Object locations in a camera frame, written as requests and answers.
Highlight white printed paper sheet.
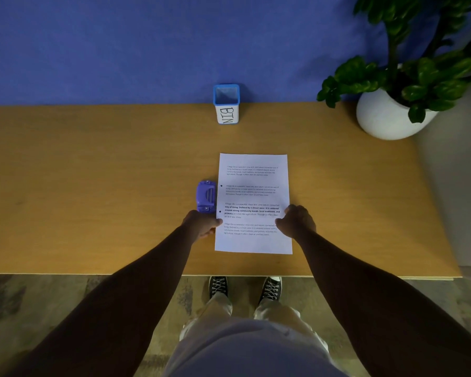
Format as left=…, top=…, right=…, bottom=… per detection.
left=215, top=153, right=293, bottom=255

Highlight white round plant pot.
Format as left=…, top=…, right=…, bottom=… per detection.
left=356, top=88, right=439, bottom=140

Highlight purple hole punch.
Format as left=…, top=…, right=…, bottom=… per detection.
left=197, top=180, right=217, bottom=213

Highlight person's right forearm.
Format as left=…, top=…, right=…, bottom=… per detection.
left=291, top=228, right=471, bottom=377

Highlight person's left forearm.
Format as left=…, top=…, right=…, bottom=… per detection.
left=8, top=225, right=199, bottom=377

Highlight person's beige trousers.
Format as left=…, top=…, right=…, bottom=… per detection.
left=163, top=292, right=350, bottom=377

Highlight person's left black sneaker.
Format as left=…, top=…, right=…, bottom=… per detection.
left=209, top=276, right=228, bottom=299

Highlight green leafy plant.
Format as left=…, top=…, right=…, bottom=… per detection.
left=317, top=0, right=471, bottom=124

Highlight person's black sneaker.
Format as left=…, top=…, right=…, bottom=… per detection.
left=259, top=276, right=282, bottom=303
left=209, top=276, right=228, bottom=299

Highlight person's right hand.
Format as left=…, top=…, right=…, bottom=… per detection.
left=275, top=204, right=317, bottom=241

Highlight person's right black sneaker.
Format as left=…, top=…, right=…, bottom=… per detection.
left=259, top=276, right=282, bottom=303

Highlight person's left hand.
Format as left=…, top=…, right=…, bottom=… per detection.
left=182, top=210, right=223, bottom=243

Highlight blue and white bin cup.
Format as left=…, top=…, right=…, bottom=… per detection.
left=213, top=84, right=241, bottom=125

